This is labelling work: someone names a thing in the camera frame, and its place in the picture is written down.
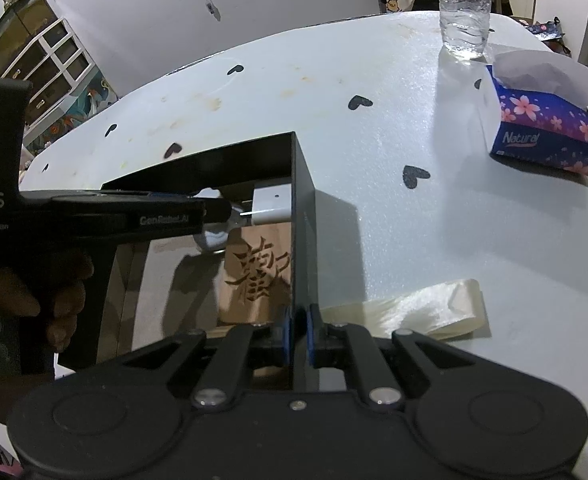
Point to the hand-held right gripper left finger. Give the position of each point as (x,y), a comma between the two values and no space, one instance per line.
(286,332)

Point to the clear plastic water bottle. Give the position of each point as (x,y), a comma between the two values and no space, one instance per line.
(464,15)

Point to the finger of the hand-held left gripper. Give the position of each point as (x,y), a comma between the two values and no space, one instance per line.
(144,220)
(166,193)

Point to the carved wooden block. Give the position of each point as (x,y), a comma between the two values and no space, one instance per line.
(259,275)

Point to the painted cabinet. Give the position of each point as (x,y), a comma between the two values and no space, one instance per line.
(84,110)

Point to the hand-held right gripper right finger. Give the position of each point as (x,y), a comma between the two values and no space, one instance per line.
(314,332)

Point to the black cardboard box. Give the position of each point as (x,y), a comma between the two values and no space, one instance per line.
(304,200)

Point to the person's left hand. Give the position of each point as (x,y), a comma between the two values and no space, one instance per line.
(59,305)

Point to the purple floral tissue pack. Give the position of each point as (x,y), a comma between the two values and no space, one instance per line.
(544,125)

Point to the white jar with scalloped lid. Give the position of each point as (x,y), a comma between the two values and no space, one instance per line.
(215,240)

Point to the black and white drawer unit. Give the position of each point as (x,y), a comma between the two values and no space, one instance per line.
(59,67)

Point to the glass fish tank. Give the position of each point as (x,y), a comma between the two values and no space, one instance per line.
(19,30)

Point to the white charger plug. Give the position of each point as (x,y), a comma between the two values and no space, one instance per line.
(274,207)

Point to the blue printed packet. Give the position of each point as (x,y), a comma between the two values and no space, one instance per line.
(544,30)

